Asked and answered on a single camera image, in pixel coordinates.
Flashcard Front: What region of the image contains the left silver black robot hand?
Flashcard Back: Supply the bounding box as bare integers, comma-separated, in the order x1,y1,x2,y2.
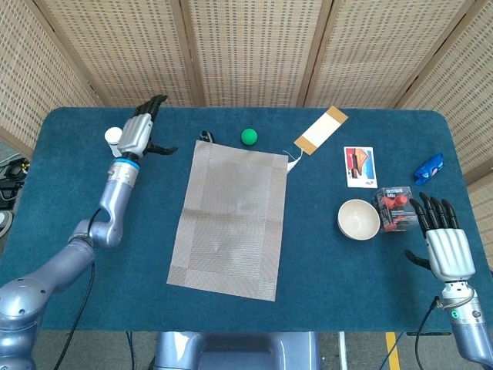
116,94,179,161

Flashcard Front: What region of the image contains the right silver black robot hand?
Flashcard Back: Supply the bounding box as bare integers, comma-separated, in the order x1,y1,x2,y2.
404,191,476,283

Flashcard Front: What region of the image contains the white bowl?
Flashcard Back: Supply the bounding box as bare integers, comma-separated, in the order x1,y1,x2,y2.
337,198,381,241

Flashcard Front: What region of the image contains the beige woven placemat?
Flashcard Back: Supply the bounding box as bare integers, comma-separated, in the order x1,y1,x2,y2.
166,139,290,302

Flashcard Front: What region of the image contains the white paper cup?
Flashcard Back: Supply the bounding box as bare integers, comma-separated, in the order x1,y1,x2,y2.
103,126,124,158

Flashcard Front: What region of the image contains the clear box with red contents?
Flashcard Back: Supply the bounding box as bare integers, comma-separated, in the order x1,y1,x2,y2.
371,186,421,234

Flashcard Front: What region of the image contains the blue snack packet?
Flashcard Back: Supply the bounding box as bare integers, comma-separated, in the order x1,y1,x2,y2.
414,153,444,184

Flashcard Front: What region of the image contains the blue table cloth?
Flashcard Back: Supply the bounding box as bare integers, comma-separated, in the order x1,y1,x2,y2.
0,106,493,333

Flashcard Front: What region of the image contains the picture postcard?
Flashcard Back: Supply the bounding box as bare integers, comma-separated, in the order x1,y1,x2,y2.
343,146,379,189

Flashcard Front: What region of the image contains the bamboo folding screen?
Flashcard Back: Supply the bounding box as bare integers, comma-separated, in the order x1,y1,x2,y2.
0,0,493,267

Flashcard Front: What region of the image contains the white table leg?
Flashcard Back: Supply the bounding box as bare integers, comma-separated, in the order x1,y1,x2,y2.
337,331,348,370

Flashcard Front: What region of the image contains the grey round floor object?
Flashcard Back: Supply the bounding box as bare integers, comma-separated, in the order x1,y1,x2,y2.
0,210,15,238

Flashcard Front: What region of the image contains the cream bookmark with tassel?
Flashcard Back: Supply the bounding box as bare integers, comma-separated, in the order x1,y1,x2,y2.
283,106,350,173

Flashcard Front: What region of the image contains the blue-grey robot torso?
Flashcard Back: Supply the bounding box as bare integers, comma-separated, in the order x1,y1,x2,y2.
153,331,321,370

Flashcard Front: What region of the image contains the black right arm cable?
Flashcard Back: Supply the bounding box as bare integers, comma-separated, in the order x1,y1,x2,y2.
414,295,444,370

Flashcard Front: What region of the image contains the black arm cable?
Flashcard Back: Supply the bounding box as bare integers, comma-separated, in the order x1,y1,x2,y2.
414,295,444,370
53,207,107,370

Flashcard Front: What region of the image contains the black cable bundle on floor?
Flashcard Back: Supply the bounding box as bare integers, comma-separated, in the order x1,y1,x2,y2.
0,156,31,211

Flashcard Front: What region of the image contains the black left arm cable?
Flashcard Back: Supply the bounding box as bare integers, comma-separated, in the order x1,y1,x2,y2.
53,207,107,370

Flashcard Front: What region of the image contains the thin blue cable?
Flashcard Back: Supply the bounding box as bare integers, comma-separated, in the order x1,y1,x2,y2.
125,331,136,370

